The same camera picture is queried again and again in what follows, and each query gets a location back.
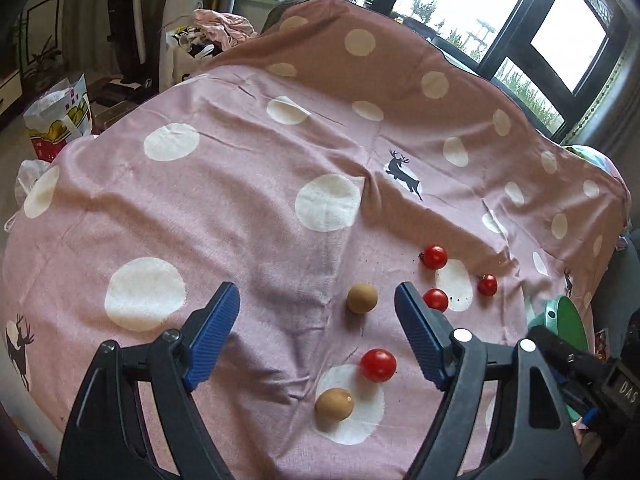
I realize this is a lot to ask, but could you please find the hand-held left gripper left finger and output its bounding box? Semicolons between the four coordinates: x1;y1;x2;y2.
57;282;241;480

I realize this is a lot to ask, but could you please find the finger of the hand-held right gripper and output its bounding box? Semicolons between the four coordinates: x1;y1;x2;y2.
528;325;608;388
562;382;602;427

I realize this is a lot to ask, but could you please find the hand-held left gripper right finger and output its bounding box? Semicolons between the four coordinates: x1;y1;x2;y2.
394;282;584;480

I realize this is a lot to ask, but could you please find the green plastic bowl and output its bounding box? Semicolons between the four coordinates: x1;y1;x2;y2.
525;295;588;361

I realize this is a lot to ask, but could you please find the brown round fruit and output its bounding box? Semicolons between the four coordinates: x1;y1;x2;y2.
314;388;355;420
347;283;378;315

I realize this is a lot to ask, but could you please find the grey sofa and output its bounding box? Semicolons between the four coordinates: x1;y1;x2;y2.
602;227;640;356

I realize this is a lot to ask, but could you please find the pink polka dot blanket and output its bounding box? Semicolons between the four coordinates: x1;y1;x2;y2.
0;0;631;480

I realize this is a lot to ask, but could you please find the light teal cloth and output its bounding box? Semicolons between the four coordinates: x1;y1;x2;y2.
565;144;623;176

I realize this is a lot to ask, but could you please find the white plastic bag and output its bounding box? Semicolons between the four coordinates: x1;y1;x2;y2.
4;159;47;233

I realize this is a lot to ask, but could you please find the printed paper shopping bag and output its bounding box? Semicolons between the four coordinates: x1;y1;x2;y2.
22;74;93;163

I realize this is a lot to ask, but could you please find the white bag of clothes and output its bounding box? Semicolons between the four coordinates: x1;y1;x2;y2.
160;25;231;92

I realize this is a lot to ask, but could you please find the pile of pink clothes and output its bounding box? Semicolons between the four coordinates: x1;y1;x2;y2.
192;8;258;47

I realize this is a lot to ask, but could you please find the black upright vacuum cleaner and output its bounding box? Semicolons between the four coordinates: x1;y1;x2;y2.
107;0;156;92

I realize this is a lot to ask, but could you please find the black framed window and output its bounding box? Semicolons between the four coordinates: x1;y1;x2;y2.
235;0;631;136

